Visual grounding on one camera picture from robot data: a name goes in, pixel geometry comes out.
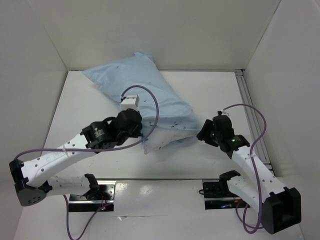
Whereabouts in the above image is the white pillow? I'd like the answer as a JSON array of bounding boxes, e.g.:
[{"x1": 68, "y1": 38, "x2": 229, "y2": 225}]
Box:
[{"x1": 142, "y1": 128, "x2": 199, "y2": 155}]

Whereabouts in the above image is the light blue pillowcase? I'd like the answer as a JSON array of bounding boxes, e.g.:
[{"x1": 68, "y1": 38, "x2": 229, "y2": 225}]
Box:
[{"x1": 82, "y1": 52, "x2": 201, "y2": 132}]

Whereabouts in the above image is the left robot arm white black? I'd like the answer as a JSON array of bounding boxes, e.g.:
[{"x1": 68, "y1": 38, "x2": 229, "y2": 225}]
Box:
[{"x1": 9, "y1": 108, "x2": 142, "y2": 207}]

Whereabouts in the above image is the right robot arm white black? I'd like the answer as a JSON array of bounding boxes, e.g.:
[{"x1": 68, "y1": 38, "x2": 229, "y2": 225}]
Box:
[{"x1": 196, "y1": 115, "x2": 302, "y2": 234}]

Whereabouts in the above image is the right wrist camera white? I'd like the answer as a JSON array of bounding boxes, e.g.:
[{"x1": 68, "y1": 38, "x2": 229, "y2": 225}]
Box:
[{"x1": 217, "y1": 109, "x2": 230, "y2": 117}]

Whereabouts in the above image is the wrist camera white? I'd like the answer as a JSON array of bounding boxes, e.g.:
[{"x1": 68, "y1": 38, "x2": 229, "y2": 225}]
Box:
[
  {"x1": 217, "y1": 109, "x2": 230, "y2": 117},
  {"x1": 120, "y1": 94, "x2": 140, "y2": 111}
]

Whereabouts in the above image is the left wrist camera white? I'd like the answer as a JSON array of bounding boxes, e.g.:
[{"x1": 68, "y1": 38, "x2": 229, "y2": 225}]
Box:
[{"x1": 120, "y1": 94, "x2": 140, "y2": 111}]

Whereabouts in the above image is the aluminium rail frame right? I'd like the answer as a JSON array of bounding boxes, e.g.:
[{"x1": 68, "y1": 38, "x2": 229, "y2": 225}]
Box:
[{"x1": 235, "y1": 69, "x2": 274, "y2": 173}]

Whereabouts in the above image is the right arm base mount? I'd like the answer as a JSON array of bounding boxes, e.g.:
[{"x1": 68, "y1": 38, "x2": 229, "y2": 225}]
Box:
[{"x1": 198, "y1": 180, "x2": 246, "y2": 210}]

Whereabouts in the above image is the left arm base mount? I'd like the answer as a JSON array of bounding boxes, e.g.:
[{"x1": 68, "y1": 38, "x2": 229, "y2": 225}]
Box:
[{"x1": 68, "y1": 179, "x2": 116, "y2": 213}]

